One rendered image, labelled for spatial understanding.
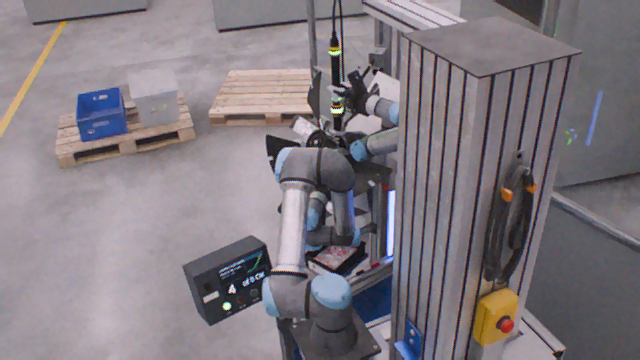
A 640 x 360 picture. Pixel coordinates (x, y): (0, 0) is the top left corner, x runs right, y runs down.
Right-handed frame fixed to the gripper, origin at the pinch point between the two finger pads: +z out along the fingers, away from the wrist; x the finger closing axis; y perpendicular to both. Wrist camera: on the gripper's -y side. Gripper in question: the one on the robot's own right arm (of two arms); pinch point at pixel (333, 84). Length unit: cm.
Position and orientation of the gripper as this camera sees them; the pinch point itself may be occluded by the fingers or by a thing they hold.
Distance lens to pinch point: 220.1
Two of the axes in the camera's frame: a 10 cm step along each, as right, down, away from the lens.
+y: 0.4, 8.2, 5.7
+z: -7.0, -3.8, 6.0
